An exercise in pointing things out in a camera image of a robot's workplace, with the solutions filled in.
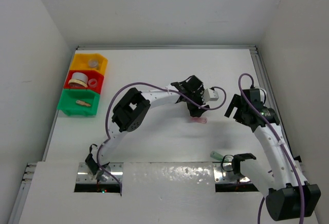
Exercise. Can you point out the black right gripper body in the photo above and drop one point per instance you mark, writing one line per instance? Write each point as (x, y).
(239, 115)

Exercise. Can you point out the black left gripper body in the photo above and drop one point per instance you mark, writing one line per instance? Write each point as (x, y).
(197, 96)

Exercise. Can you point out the pink correction tape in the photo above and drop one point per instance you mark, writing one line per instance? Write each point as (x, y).
(199, 120)

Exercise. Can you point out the green correction tape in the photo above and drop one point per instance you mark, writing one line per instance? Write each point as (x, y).
(216, 156)

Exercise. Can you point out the clear paperclip jar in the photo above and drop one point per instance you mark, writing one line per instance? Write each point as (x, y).
(93, 63)

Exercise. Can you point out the wide white tape roll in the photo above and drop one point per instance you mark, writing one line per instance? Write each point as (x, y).
(79, 76)

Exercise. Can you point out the small clear tape roll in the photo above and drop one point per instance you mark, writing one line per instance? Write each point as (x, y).
(92, 83)

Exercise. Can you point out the orange correction tape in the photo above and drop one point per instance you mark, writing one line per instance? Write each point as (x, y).
(83, 103)

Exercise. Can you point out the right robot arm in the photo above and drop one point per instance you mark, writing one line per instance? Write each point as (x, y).
(286, 191)

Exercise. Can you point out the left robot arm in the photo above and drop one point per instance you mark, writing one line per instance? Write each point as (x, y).
(127, 114)

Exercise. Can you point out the red plastic bin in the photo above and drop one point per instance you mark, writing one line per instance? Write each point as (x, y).
(91, 75)

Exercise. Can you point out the yellow plastic bin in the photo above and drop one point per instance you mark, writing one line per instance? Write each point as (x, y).
(80, 62)

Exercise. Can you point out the green plastic bin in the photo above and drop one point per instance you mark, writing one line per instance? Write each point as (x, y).
(67, 102)

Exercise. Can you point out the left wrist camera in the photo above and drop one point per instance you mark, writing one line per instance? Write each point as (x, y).
(210, 95)

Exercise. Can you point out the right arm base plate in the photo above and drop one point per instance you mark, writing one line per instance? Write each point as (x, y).
(223, 174)

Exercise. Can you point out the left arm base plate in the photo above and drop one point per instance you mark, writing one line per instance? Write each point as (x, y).
(84, 175)

